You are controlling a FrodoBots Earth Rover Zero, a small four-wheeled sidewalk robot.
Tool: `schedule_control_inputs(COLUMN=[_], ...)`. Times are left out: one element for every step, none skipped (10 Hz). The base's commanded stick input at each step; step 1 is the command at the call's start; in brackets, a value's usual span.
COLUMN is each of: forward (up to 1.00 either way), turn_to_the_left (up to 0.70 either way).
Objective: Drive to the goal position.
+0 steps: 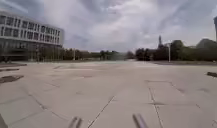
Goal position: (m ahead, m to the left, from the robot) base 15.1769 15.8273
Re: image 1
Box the grey stone slab pavement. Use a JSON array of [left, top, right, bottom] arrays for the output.
[[0, 59, 217, 128]]

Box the dark tower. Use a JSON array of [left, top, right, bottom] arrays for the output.
[[157, 34, 164, 49]]

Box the pale pole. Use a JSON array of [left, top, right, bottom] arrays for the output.
[[164, 42, 172, 63]]

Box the robot's own part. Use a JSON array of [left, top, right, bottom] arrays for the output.
[[131, 113, 149, 128], [67, 116, 84, 128]]

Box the row of trees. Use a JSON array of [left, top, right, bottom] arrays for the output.
[[62, 39, 217, 63]]

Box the white building with glass base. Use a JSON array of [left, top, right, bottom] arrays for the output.
[[0, 9, 65, 63]]

